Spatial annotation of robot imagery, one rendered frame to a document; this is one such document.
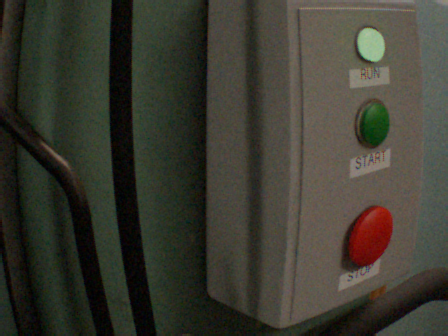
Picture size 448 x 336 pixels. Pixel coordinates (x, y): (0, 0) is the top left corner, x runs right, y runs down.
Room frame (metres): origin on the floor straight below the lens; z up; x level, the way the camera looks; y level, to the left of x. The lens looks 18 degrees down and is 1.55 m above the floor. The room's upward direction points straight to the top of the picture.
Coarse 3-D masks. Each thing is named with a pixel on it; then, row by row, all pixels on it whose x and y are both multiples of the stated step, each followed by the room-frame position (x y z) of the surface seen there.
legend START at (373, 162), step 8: (376, 152) 0.49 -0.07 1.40; (384, 152) 0.49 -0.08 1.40; (352, 160) 0.48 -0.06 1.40; (360, 160) 0.48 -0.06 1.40; (368, 160) 0.48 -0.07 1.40; (376, 160) 0.49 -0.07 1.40; (384, 160) 0.49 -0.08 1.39; (352, 168) 0.48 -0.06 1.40; (360, 168) 0.48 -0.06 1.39; (368, 168) 0.48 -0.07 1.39; (376, 168) 0.49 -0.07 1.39; (352, 176) 0.48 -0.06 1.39
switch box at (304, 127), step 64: (256, 0) 0.47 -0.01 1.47; (320, 0) 0.47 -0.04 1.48; (384, 0) 0.50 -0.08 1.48; (256, 64) 0.47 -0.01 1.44; (320, 64) 0.46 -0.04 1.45; (384, 64) 0.49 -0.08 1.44; (256, 128) 0.47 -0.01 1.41; (320, 128) 0.46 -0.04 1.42; (256, 192) 0.47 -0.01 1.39; (320, 192) 0.46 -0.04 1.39; (384, 192) 0.49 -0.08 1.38; (256, 256) 0.47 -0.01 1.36; (320, 256) 0.47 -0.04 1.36; (384, 256) 0.49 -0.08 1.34
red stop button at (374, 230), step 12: (372, 216) 0.47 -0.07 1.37; (384, 216) 0.48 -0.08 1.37; (360, 228) 0.47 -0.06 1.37; (372, 228) 0.47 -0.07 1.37; (384, 228) 0.48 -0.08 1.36; (360, 240) 0.47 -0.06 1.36; (372, 240) 0.47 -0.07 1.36; (384, 240) 0.48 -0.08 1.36; (360, 252) 0.47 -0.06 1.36; (372, 252) 0.47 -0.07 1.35; (360, 264) 0.47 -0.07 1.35
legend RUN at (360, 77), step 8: (352, 72) 0.48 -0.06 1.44; (360, 72) 0.48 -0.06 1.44; (368, 72) 0.48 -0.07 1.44; (376, 72) 0.49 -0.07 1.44; (384, 72) 0.49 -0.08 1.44; (352, 80) 0.48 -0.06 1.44; (360, 80) 0.48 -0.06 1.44; (368, 80) 0.48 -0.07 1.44; (376, 80) 0.49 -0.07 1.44; (384, 80) 0.49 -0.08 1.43
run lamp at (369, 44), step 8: (360, 32) 0.48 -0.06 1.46; (368, 32) 0.48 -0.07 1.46; (376, 32) 0.48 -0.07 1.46; (360, 40) 0.48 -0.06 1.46; (368, 40) 0.48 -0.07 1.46; (376, 40) 0.48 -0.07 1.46; (360, 48) 0.48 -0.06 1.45; (368, 48) 0.48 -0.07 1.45; (376, 48) 0.48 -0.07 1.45; (360, 56) 0.48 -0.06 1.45; (368, 56) 0.48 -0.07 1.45; (376, 56) 0.48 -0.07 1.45
